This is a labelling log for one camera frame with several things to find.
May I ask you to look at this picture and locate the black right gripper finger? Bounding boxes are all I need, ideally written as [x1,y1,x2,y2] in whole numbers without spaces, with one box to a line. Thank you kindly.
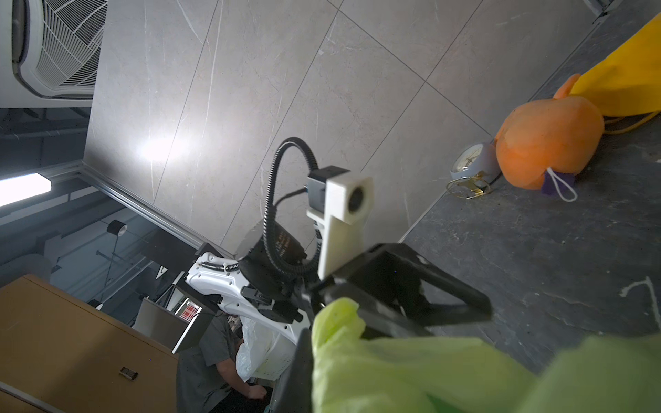
[270,329,314,413]

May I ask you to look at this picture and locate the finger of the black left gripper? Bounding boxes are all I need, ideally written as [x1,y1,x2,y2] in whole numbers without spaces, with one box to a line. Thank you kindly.
[309,243,492,338]

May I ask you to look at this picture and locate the yellow-green plastic bag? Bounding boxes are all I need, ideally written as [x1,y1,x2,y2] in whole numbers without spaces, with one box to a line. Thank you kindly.
[312,298,660,412]

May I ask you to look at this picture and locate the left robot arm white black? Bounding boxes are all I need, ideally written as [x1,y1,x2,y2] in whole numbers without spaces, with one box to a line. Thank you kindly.
[185,233,492,342]

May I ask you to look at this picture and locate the seated person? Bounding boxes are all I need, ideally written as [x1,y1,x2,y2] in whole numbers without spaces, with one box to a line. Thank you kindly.
[176,313,272,413]

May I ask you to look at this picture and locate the grey alarm clock gold stand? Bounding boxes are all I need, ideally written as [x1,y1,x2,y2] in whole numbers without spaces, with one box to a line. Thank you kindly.
[446,143,501,201]

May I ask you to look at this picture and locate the orange plush toy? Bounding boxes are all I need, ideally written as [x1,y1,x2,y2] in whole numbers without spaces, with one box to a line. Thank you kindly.
[494,74,605,190]

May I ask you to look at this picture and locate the wooden cabinet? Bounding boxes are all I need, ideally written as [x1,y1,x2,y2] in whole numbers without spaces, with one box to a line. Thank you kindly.
[1,275,177,412]

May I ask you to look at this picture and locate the yellow fabric hat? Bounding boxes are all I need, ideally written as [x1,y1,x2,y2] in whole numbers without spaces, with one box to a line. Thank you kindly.
[571,15,660,117]

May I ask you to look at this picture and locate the white fan unit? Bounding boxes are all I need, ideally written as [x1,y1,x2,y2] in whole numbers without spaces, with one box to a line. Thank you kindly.
[1,0,108,108]

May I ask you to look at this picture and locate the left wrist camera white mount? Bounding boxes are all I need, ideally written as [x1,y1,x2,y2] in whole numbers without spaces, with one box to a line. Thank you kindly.
[306,166,375,280]

